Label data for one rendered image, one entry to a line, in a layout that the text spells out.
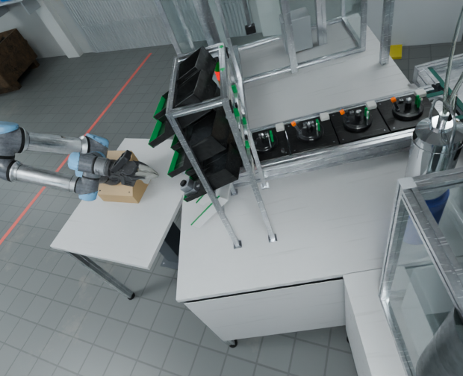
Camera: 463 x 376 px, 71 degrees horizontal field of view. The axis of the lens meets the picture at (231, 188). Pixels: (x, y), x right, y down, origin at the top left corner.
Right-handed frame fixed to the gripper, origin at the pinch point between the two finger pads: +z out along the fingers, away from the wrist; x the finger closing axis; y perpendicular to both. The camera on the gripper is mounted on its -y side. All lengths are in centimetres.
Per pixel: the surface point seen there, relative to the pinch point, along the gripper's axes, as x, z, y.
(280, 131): -55, 55, 12
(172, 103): 4.8, 7.2, -42.3
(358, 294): 32, 88, 8
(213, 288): 30, 33, 34
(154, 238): 3.7, -0.4, 49.8
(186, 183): 2.7, 13.3, -1.6
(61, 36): -442, -291, 237
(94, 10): -431, -218, 170
